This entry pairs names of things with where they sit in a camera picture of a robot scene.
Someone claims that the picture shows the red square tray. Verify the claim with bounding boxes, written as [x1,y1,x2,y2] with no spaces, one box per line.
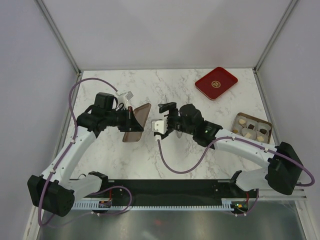
[195,67,238,101]

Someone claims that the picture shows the beige box lid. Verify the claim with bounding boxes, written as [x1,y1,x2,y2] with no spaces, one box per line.
[122,103,152,143]

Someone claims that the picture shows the brown chocolate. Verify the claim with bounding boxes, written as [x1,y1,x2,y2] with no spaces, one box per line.
[248,124,255,130]

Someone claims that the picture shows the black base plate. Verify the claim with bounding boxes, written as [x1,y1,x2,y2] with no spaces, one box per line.
[99,179,257,206]

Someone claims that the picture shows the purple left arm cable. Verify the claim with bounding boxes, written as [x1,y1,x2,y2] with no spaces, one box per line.
[37,77,132,228]

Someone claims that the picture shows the steel tongs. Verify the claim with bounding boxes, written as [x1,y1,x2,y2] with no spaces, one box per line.
[164,94,191,139]

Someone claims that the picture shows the aluminium frame right post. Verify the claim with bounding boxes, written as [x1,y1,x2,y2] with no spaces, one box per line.
[252,0,300,74]

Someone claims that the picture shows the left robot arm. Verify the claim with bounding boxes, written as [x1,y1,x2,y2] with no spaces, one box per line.
[27,91,144,217]

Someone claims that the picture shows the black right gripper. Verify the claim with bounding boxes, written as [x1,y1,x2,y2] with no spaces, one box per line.
[158,102,195,140]

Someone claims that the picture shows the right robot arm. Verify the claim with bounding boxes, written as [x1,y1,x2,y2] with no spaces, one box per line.
[151,102,303,198]

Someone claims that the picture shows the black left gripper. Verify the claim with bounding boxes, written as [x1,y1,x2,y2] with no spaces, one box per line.
[105,106,144,133]

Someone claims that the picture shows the aluminium frame post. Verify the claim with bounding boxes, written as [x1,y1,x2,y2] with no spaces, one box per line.
[34,0,83,76]
[252,0,300,74]

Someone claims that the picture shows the beige chocolate box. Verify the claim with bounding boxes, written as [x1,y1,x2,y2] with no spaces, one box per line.
[229,112,273,145]

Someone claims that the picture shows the white cable duct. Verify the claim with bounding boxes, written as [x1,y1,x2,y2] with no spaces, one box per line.
[71,198,247,211]

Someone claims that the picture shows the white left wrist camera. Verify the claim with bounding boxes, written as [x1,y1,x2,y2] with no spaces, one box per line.
[115,91,134,109]

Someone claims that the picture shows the aluminium frame left post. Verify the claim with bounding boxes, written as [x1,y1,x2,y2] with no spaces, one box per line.
[34,0,83,76]

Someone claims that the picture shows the white oval chocolate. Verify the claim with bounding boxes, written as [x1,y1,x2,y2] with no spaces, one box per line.
[256,136,264,142]

